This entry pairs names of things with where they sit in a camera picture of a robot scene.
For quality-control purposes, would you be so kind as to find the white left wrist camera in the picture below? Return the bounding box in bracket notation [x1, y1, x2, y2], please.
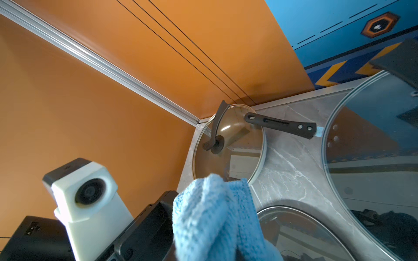
[42, 158, 134, 261]

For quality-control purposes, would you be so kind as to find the black wok with handle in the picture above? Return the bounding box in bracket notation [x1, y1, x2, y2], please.
[244, 113, 323, 140]

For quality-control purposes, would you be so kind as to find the glass lid with black knob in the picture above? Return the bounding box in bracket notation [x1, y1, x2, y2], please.
[258, 206, 355, 261]

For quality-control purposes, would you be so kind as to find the glass lid with black strap handle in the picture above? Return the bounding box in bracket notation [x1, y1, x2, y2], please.
[192, 101, 267, 185]

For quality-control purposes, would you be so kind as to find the light blue cloth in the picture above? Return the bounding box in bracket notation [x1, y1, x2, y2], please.
[172, 174, 283, 261]

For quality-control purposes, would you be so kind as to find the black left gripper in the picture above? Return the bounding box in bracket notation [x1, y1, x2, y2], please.
[1, 190, 178, 261]

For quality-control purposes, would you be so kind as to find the aluminium corner post left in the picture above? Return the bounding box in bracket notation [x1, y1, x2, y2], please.
[1, 1, 200, 126]

